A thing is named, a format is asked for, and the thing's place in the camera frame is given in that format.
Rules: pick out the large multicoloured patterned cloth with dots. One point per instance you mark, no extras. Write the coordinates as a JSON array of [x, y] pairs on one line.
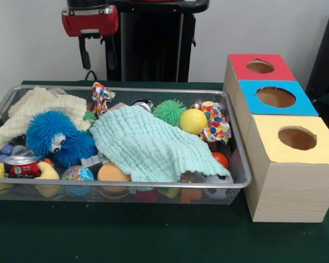
[[216, 123]]

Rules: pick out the green spiky ball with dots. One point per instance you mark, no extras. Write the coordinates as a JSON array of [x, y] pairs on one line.
[[168, 111]]

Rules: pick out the red soda can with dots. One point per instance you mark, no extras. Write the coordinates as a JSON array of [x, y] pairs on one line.
[[22, 168]]

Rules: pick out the dark green table cloth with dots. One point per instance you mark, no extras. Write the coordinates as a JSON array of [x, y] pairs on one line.
[[153, 233]]

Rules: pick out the orange foam ball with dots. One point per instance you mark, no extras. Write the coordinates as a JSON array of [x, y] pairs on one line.
[[111, 172]]

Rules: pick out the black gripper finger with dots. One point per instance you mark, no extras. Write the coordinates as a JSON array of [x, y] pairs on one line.
[[85, 54], [111, 59]]

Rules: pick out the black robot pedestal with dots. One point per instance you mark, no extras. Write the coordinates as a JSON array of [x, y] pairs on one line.
[[153, 41]]

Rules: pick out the cream waffle cloth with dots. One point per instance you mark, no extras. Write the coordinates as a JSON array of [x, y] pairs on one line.
[[57, 107]]

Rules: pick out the wooden box with three holes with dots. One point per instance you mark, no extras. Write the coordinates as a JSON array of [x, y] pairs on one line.
[[290, 191]]

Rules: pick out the blue spiky toy with eyes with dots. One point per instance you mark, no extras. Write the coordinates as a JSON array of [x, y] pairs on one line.
[[44, 128]]

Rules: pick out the smooth yellow ball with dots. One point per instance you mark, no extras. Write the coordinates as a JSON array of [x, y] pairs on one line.
[[193, 120]]

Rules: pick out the globe print ball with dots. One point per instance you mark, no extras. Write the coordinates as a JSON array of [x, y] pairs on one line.
[[76, 173]]

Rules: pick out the mint green waffle cloth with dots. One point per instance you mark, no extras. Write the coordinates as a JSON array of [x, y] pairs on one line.
[[142, 142]]

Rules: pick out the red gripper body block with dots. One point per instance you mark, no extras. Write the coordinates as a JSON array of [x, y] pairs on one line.
[[90, 23]]

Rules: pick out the small knotted multicoloured cloth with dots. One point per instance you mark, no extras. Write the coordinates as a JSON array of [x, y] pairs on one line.
[[100, 98]]

